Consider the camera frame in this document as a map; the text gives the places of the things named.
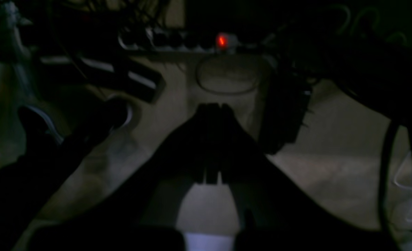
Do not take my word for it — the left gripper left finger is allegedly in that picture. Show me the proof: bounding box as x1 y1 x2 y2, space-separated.
28 104 215 251

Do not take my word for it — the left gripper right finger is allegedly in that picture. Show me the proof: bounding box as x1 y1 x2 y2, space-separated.
220 104 398 251

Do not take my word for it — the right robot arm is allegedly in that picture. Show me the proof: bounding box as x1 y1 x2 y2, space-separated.
273 0 412 131

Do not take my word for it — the black box on floor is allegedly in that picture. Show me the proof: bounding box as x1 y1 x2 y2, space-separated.
257 71 312 155

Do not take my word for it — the black power strip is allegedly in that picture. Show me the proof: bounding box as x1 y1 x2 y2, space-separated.
118 28 243 54

